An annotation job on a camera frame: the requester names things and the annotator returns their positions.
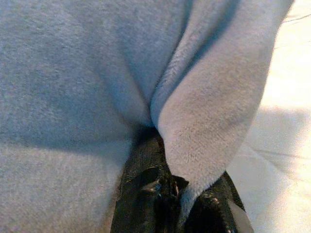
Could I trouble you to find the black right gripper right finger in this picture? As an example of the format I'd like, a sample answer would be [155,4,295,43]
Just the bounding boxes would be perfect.
[184,171,255,233]

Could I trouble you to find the grey plush pillow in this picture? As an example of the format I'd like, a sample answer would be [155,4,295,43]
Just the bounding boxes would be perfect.
[0,0,296,233]

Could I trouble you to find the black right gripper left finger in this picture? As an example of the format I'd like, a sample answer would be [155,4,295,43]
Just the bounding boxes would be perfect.
[110,127,190,233]

